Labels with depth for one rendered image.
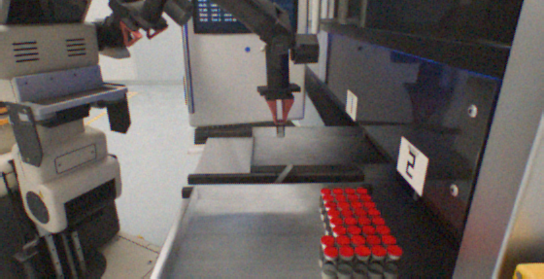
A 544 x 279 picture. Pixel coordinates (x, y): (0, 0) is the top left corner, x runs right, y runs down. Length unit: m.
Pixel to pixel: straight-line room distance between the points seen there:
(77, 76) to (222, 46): 0.52
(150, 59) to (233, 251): 5.74
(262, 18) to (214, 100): 0.67
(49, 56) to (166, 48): 5.10
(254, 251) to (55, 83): 0.69
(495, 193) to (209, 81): 1.06
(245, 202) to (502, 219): 0.43
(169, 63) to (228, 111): 4.82
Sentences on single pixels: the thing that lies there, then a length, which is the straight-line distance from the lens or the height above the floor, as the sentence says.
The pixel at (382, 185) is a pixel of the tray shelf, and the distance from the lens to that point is 0.75.
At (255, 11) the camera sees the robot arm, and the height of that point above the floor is 1.25.
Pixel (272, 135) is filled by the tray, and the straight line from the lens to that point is 0.96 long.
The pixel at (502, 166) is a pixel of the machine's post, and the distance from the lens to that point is 0.38.
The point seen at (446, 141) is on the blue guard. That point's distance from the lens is 0.45.
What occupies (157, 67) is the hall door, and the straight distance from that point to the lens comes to 6.15.
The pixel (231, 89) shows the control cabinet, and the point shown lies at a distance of 1.28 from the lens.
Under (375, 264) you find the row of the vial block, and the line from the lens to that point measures 0.50.
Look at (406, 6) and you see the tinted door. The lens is 0.60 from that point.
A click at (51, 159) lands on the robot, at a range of 1.04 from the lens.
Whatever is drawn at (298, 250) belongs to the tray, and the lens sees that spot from 0.54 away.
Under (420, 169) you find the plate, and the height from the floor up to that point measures 1.03.
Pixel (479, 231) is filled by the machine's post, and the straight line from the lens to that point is 0.42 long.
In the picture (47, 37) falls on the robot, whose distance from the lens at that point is 1.00.
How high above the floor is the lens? 1.24
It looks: 20 degrees down
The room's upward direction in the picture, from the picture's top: straight up
